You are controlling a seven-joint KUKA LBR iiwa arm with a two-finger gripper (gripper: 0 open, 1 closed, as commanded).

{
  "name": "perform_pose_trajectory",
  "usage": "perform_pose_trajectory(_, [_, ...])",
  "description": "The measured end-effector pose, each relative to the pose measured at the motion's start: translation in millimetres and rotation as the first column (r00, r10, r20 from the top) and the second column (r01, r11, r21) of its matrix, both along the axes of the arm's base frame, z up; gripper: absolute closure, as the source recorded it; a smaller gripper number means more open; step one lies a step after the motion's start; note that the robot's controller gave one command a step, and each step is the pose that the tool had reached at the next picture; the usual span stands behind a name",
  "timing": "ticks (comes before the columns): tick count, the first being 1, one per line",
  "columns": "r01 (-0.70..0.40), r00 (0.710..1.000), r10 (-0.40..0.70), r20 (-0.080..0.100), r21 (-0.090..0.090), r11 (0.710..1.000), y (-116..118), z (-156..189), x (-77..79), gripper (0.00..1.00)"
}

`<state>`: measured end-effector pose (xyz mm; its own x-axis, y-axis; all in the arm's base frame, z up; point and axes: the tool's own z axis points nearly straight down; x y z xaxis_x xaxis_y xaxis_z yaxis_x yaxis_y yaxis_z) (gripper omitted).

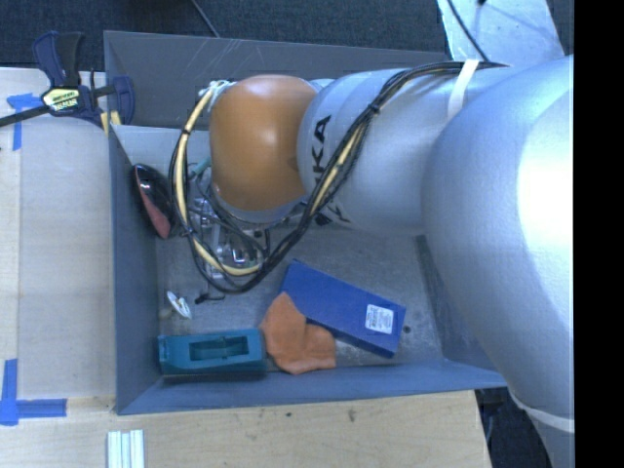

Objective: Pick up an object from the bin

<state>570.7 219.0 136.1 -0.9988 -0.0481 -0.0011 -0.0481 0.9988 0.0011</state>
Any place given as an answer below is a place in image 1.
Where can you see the small white plastic piece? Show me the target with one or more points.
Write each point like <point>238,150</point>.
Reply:
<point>179,304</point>

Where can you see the black and red oval object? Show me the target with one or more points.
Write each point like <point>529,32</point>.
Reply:
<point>153,198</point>

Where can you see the teal rectangular box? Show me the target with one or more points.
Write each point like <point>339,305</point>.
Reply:
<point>209,354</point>

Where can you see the orange cloth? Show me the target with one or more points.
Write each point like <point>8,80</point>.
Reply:
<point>292,344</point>

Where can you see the blue box with white label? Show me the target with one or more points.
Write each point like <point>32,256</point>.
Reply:
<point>336,305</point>

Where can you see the grey metal bin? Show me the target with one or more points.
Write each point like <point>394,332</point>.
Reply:
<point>370,261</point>

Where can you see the pale wood board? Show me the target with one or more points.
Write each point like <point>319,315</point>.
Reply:
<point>63,261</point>

